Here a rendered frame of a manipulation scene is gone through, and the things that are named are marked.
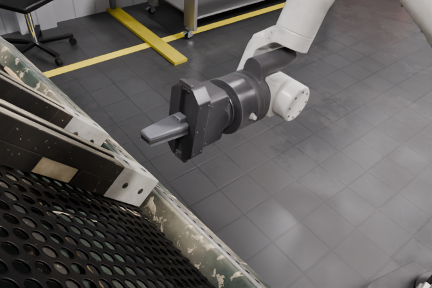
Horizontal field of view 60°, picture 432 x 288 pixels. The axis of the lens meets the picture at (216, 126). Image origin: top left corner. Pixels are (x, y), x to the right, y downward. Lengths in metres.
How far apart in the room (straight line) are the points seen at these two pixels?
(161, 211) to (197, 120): 0.37
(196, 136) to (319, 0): 0.27
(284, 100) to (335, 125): 2.03
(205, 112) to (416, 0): 0.31
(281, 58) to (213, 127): 0.17
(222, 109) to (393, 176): 1.96
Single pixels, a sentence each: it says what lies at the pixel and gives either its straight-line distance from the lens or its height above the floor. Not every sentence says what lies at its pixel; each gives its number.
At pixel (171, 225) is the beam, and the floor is 0.89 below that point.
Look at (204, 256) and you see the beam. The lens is 0.77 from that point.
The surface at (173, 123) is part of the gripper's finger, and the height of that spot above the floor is 1.24.
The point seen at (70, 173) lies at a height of 1.08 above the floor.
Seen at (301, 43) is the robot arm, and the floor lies 1.29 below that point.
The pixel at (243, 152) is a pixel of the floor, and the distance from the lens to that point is 2.24.
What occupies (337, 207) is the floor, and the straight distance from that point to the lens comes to 2.11.
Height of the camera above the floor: 1.56
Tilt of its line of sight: 40 degrees down
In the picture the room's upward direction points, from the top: 5 degrees clockwise
